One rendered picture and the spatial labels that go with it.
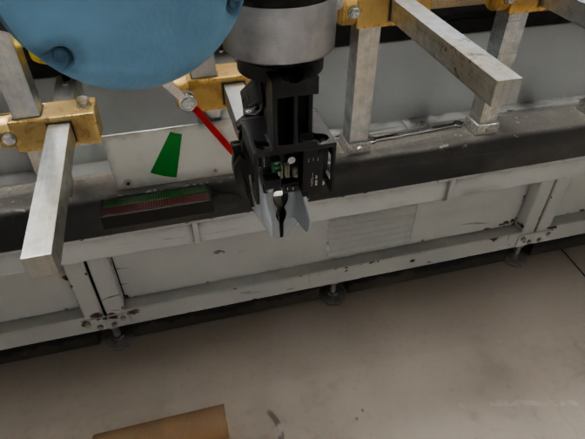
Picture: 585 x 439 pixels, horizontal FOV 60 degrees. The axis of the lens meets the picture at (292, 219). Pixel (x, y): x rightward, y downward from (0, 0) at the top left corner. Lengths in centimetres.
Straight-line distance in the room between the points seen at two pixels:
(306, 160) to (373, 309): 115
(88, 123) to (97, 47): 59
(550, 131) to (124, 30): 95
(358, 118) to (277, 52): 49
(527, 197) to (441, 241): 28
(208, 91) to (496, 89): 40
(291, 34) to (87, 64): 21
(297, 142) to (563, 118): 78
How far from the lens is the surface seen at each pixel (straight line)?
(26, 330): 145
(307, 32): 38
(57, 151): 73
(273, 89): 38
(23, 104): 79
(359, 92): 84
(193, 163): 82
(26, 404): 152
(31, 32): 19
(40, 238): 59
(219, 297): 139
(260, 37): 38
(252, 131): 44
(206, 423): 126
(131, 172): 83
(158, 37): 20
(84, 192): 86
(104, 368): 150
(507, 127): 105
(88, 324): 141
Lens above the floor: 119
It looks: 41 degrees down
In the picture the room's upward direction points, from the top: straight up
